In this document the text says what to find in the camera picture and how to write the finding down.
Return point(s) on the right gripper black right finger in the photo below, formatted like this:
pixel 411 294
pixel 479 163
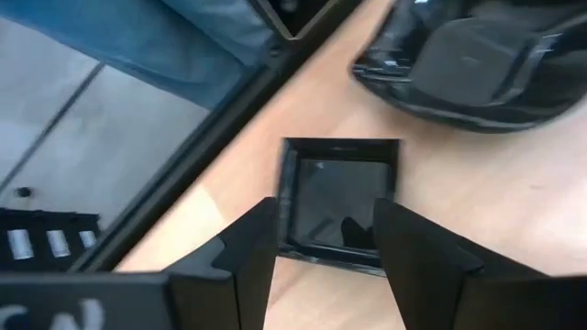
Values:
pixel 426 275

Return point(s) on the black bracket with silver slots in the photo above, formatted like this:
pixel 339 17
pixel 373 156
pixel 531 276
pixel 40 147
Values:
pixel 46 220

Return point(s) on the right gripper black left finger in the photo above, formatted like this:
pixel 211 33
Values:
pixel 229 284

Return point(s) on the black aluminium frame rail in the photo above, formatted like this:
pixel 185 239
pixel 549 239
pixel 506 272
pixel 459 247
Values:
pixel 183 169

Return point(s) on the black frame bracket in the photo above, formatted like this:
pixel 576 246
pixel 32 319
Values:
pixel 290 36

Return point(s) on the oval black plate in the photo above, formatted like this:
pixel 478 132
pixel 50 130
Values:
pixel 458 69

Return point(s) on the small square black plate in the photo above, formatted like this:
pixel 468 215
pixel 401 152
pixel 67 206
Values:
pixel 339 197

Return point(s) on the person's leg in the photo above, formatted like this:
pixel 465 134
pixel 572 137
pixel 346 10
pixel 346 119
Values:
pixel 137 41

